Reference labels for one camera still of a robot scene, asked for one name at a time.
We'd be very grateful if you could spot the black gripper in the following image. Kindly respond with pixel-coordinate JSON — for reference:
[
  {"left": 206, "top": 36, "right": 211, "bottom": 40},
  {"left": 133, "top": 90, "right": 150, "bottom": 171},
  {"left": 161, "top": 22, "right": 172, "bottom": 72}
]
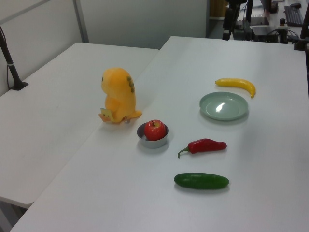
[{"left": 222, "top": 7, "right": 240, "bottom": 41}]

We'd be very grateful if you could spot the yellow plastic banana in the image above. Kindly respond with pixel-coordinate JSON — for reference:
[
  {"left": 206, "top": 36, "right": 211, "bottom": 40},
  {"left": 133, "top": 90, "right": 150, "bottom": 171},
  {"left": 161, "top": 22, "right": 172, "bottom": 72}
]
[{"left": 215, "top": 77, "right": 256, "bottom": 99}]

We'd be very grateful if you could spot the pale green plastic plate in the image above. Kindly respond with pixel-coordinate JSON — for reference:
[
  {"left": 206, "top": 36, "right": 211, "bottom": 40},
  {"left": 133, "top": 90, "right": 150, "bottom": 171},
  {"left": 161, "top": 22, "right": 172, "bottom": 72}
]
[{"left": 199, "top": 91, "right": 249, "bottom": 121}]

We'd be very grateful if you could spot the yellow cabinet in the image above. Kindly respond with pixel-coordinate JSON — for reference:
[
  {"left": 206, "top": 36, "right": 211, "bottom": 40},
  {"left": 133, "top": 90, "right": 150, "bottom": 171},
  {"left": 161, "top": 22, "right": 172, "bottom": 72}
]
[{"left": 209, "top": 0, "right": 228, "bottom": 18}]

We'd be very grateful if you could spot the dark flat tray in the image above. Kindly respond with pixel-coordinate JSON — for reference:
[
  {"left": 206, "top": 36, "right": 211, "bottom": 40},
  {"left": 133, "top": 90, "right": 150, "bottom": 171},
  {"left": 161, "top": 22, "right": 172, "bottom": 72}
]
[{"left": 251, "top": 14, "right": 270, "bottom": 26}]

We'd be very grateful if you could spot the black electronics box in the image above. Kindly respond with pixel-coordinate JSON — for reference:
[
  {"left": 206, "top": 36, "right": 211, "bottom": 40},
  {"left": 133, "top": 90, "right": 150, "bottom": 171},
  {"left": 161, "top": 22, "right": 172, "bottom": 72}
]
[{"left": 251, "top": 26, "right": 280, "bottom": 42}]

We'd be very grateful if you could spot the black computer keyboard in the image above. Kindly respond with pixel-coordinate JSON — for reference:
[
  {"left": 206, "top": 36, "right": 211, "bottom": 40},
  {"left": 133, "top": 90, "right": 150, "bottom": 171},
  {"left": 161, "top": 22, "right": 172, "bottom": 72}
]
[{"left": 284, "top": 5, "right": 304, "bottom": 27}]

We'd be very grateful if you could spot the red chili pepper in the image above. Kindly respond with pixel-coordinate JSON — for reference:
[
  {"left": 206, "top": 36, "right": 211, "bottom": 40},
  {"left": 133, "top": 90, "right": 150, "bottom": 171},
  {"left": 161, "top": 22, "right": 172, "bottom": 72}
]
[{"left": 178, "top": 138, "right": 227, "bottom": 159}]

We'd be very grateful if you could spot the red apple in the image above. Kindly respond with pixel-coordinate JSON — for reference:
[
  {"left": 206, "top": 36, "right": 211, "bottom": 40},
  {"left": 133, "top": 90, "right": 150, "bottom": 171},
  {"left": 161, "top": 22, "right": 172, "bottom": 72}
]
[{"left": 144, "top": 119, "right": 166, "bottom": 141}]

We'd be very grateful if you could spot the orange plush dinosaur toy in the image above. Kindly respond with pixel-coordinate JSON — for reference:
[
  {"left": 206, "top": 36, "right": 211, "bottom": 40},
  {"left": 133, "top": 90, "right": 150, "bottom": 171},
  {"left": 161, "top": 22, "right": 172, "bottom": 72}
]
[{"left": 98, "top": 67, "right": 142, "bottom": 124}]

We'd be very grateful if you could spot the small grey metal bowl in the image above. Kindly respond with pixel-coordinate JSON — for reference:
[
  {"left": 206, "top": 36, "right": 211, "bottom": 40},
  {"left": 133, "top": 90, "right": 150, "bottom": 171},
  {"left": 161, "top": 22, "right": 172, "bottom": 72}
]
[{"left": 137, "top": 122, "right": 169, "bottom": 149}]

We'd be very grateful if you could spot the green cucumber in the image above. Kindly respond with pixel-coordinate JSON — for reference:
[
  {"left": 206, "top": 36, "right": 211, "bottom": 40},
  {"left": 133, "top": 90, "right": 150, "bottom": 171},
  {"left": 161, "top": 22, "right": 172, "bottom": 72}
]
[{"left": 174, "top": 172, "right": 230, "bottom": 190}]

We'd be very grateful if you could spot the black pole with base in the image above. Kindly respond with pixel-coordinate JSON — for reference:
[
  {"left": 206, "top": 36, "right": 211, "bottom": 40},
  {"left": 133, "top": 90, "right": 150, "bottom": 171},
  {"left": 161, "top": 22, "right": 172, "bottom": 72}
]
[{"left": 0, "top": 25, "right": 29, "bottom": 91}]

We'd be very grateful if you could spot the black vertical post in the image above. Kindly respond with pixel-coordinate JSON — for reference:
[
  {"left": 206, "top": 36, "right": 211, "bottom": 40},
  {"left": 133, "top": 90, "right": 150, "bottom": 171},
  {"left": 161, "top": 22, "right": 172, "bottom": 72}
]
[{"left": 245, "top": 0, "right": 253, "bottom": 25}]

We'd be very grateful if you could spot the black camera stand clamp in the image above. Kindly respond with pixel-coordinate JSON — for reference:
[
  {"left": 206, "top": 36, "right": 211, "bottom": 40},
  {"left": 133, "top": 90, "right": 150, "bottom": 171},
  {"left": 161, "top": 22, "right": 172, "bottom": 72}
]
[{"left": 293, "top": 0, "right": 309, "bottom": 51}]

